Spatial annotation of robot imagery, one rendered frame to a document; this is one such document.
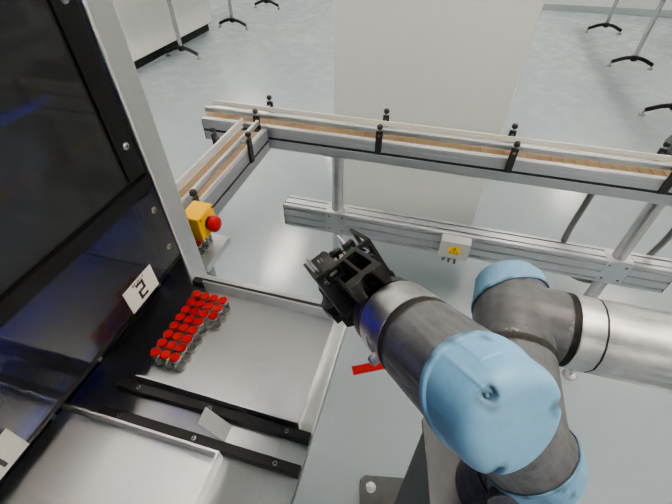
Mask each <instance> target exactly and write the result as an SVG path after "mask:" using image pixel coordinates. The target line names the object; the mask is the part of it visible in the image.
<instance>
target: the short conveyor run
mask: <svg viewBox="0 0 672 504"><path fill-rule="evenodd" d="M243 123H244V120H243V118H240V119H239V120H238V121H237V122H236V123H235V124H234V125H233V126H232V127H231V128H230V129H229V130H228V131H227V132H226V133H225V134H224V135H223V136H222V137H217V134H216V132H215V131H216V129H215V127H214V126H211V127H210V128H209V130H210V132H212V134H211V138H212V142H213V146H212V147H211V148H210V149H209V150H208V151H207V152H206V153H205V154H204V155H202V156H201V157H200V158H199V159H198V160H197V161H196V162H195V163H194V164H193V165H192V166H191V167H190V168H189V169H188V170H187V171H186V172H185V173H184V174H183V175H182V176H181V177H180V178H179V179H178V180H177V181H176V182H175V183H176V186H177V189H178V192H179V195H180V198H181V201H182V204H183V203H184V202H185V201H186V200H187V199H191V200H193V201H200V202H205V203H211V204H212V206H213V210H214V213H215V216H218V214H219V213H220V212H221V211H222V209H223V208H224V207H225V206H226V204H227V203H228V202H229V201H230V199H231V198H232V197H233V196H234V194H235V193H236V192H237V191H238V189H239V188H240V187H241V186H242V184H243V183H244V182H245V181H246V179H247V178H248V177H249V175H250V174H251V173H252V172H253V170H254V169H255V168H256V167H257V165H258V164H259V163H260V162H261V160H262V159H263V158H264V157H265V155H266V154H267V153H268V152H269V150H270V144H269V136H268V130H267V129H265V128H264V129H261V130H260V129H256V128H257V127H258V125H259V120H256V121H255V122H254V123H253V124H252V125H251V126H250V127H249V128H245V127H243V126H241V125H242V124H243Z"/></svg>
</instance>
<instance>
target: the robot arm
mask: <svg viewBox="0 0 672 504"><path fill-rule="evenodd" d="M349 230H350V232H351V233H352V235H353V236H354V238H355V239H356V241H357V242H358V245H356V244H355V242H354V241H353V240H352V239H349V240H348V241H347V242H346V243H345V242H344V240H343V239H342V238H341V237H340V236H339V235H336V238H337V240H338V242H339V244H340V246H341V248H342V250H343V251H341V248H339V247H337V248H335V249H334V250H332V251H330V252H329V254H328V255H329V256H331V257H329V256H328V255H327V254H326V253H325V252H324V251H322V252H321V253H320V254H319V255H317V256H316V257H315V258H313V259H312V260H311V261H310V260H309V259H308V258H306V261H307V262H308V264H309V265H310V267H311V268H312V270H313V271H312V270H311V269H310V268H309V267H308V266H307V265H306V264H305V263H304V264H303V265H304V267H305V268H306V270H307V271H308V272H309V274H310V275H311V276H312V278H313V279H314V280H315V281H316V282H317V284H318V289H319V291H320V292H321V294H322V296H323V300H322V302H321V307H322V309H323V310H324V311H325V313H326V314H327V315H328V316H329V317H330V318H332V319H334V320H335V321H336V323H337V324H338V323H340V322H341V321H343V322H344V324H345V325H346V326H347V327H351V326H354V327H355V329H356V332H357V333H358V335H359V336H360V337H361V338H362V340H363V342H364V344H365V345H366V347H367V348H368V349H369V350H370V352H371V353H372V354H370V355H369V357H368V361H369V362H370V364H371V365H372V366H376V365H377V364H379V363H381V364H382V366H383V368H384V369H385V370H386V371H387V373H388V374H389V375H390V376H391V377H392V379H393V380H394V381H395V382H396V383H397V385H398V386H399V387H400V388H401V389H402V391H403V392H404V393H405V394H406V395H407V397H408V398H409V399H410V400H411V402H412V403H413V404H414V405H415V406H416V408H417V409H418V410H419V411H420V412H421V414H422V415H423V416H424V417H425V419H426V421H427V423H428V425H429V427H430V428H431V430H432V431H433V432H434V434H435V435H436V436H437V437H438V438H439V440H440V441H441V442H442V443H443V444H444V445H446V446H447V447H448V448H449V449H451V450H452V451H454V452H455V453H456V454H457V455H458V456H459V457H460V458H461V460H460V462H459V464H458V467H457V472H456V486H457V491H458V494H459V497H460V500H461V502H462V504H574V503H575V502H576V501H577V500H578V499H579V498H580V497H581V495H582V494H583V492H584V490H585V488H586V485H587V481H588V464H587V460H586V457H585V455H584V452H583V450H582V447H581V444H580V442H579V440H578V438H577V436H576V435H575V434H574V433H573V432H572V430H570V429H569V426H568V422H567V416H566V409H565V403H564V396H563V390H562V383H561V376H560V370H559V367H563V368H567V369H571V370H575V371H580V372H584V373H588V374H592V375H597V376H601V377H605V378H609V379H614V380H618V381H622V382H626V383H631V384H635V385H639V386H643V387H648V388H652V389H656V390H660V391H665V392H669V393H672V313H669V312H664V311H659V310H654V309H649V308H644V307H639V306H634V305H629V304H624V303H619V302H614V301H609V300H604V299H599V298H594V297H589V296H584V295H579V294H574V293H568V292H564V291H559V290H554V289H550V287H549V283H548V282H547V280H546V278H545V276H544V274H543V273H542V271H541V270H540V269H538V268H536V267H535V266H533V265H532V264H531V263H528V262H525V261H521V260H502V261H498V262H495V263H493V264H490V265H489V266H487V267H486V268H484V269H483V270H482V271H481V272H480V273H479V275H478V276H477V277H476V279H475V287H474V294H473V300H472V303H471V312H472V319H471V318H469V317H468V316H466V315H465V314H463V313H461V312H460V311H458V310H457V309H455V308H453V307H452V306H450V305H449V304H447V303H446V302H445V301H444V300H443V299H441V298H439V297H438V296H436V295H435V294H433V293H431V292H430V291H428V290H427V289H425V288H424V287H422V286H420V285H418V284H416V283H414V282H412V281H407V280H406V279H404V278H401V277H396V276H395V274H394V272H393V271H391V270H389V268H388V266H387V265H386V263H385V262H384V260H383V259H382V257H381V256H380V254H379V252H378V251H377V249H376V248H375V246H374V244H373V243H372V241H371V240H370V238H369V237H367V236H365V235H363V234H361V233H360V232H358V231H356V230H354V229H352V228H350V229H349ZM360 237H361V238H362V239H364V240H363V241H362V240H361V239H360ZM363 247H364V248H365V249H367V250H369V252H368V253H365V252H367V251H366V250H365V249H363ZM364 251H365V252H364Z"/></svg>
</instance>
